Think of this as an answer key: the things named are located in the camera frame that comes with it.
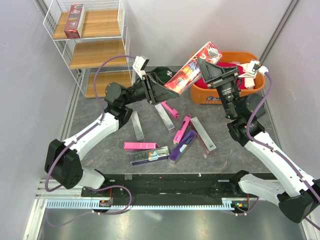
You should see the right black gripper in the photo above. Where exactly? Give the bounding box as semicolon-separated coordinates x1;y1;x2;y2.
196;58;240;119

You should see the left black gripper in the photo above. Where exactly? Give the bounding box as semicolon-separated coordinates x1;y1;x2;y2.
122;72;181;106

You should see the red white toothpaste box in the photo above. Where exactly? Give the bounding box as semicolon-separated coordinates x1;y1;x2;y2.
190;116;217;157

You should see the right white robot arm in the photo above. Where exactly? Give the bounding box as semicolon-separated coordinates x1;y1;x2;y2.
197;58;320;223

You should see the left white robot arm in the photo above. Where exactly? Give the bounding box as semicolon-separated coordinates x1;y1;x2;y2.
44;74;179;197

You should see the dark green baseball cap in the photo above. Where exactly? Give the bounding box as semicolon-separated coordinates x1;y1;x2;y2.
146;66;176;83

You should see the red folded cloth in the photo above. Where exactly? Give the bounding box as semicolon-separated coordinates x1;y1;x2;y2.
195;62;246;90

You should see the orange plastic basket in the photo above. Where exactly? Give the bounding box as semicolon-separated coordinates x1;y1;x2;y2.
190;51;266;105

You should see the pink open toothpaste box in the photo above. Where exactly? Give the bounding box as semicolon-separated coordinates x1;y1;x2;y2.
161;101;180;119

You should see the white pink cloth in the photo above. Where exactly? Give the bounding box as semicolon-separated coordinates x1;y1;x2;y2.
231;59;260;90

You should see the pink toothpaste box upright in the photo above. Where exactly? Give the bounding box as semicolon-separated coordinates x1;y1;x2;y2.
173;114;191;145

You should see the pink toothpaste box lying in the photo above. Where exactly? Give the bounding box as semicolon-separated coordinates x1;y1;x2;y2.
123;142;160;151

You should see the silver R&O toothpaste box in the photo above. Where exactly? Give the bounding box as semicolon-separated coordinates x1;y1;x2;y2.
130;146;170;166

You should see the purple toothpaste box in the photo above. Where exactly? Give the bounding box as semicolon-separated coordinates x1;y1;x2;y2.
168;130;198;165

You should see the white wire wooden shelf rack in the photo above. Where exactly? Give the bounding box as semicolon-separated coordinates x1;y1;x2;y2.
43;0;134;98

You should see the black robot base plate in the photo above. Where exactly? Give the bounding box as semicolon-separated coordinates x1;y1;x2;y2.
81;172;258;201

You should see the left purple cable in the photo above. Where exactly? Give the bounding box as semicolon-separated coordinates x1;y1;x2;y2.
44;54;137;228

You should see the grey cable duct rail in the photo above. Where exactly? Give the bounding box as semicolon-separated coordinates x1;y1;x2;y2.
46;197;250;210

